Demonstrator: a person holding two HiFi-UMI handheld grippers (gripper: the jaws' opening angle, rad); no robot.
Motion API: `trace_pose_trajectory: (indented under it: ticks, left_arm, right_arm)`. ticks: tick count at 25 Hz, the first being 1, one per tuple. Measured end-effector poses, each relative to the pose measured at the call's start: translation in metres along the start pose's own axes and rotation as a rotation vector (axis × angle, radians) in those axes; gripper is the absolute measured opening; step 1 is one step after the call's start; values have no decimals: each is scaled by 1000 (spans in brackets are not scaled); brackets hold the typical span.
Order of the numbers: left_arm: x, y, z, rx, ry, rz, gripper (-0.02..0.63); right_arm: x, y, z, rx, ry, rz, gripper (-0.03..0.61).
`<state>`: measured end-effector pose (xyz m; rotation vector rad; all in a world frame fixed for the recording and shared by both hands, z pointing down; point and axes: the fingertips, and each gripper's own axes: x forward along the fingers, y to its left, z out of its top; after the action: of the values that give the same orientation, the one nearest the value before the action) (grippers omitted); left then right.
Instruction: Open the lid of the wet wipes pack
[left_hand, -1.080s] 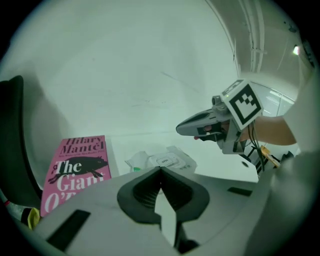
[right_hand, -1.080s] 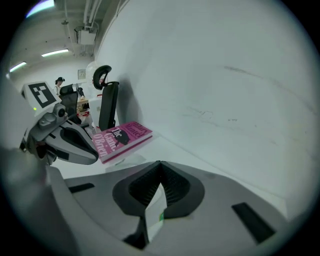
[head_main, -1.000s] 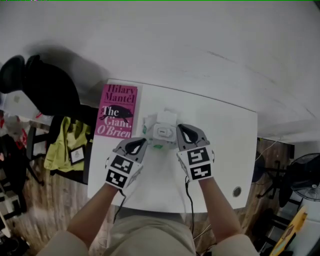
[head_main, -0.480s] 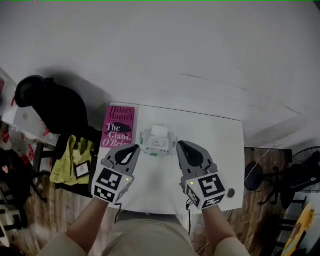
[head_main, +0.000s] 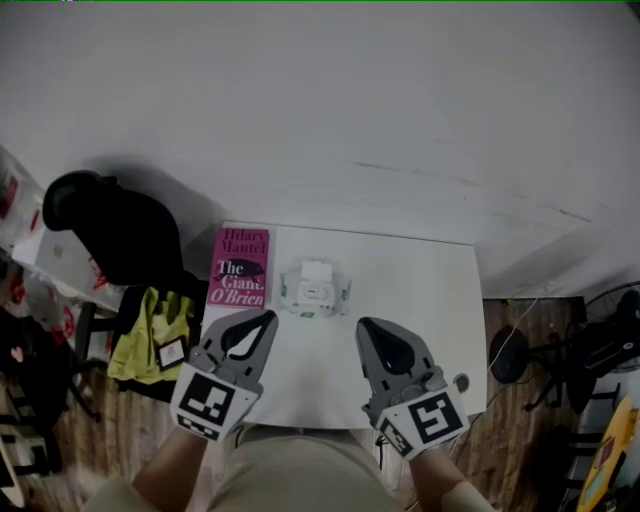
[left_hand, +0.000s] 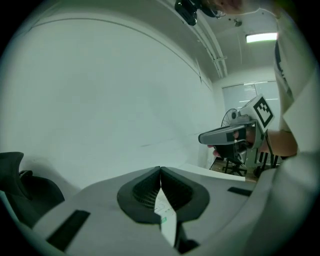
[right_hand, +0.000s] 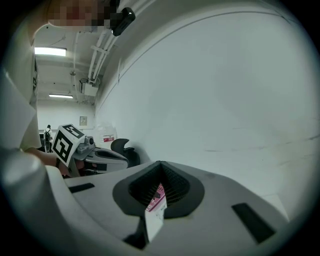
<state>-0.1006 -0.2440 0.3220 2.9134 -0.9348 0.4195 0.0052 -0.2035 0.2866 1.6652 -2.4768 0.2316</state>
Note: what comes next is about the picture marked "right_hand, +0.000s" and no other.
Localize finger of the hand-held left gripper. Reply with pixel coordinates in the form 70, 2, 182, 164
85, 156, 130, 174
93, 146, 129, 161

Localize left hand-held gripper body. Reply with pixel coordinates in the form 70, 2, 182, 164
51, 123, 97, 169

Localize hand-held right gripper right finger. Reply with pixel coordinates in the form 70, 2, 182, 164
149, 160, 290, 256

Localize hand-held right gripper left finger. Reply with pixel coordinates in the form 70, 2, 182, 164
63, 160, 161, 256

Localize person's left forearm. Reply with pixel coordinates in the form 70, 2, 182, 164
23, 146, 60, 167

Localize person's left hand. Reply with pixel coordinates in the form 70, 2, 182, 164
56, 159, 86, 179

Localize black headrest office chair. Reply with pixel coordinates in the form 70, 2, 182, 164
110, 138, 141, 169

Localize white canister with red label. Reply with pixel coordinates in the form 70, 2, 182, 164
96, 121, 119, 145

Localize pink book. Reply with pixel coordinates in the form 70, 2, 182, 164
145, 183, 167, 218

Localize white ceiling junction box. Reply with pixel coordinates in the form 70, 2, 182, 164
79, 77, 100, 98

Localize person's white shirt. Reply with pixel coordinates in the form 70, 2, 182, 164
0, 22, 42, 151

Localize white ceiling pipes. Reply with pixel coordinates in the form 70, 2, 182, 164
87, 29, 112, 85

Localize person's head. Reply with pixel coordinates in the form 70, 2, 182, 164
46, 0, 118, 33

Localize black head-worn camera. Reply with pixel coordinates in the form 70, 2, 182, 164
111, 6, 137, 38

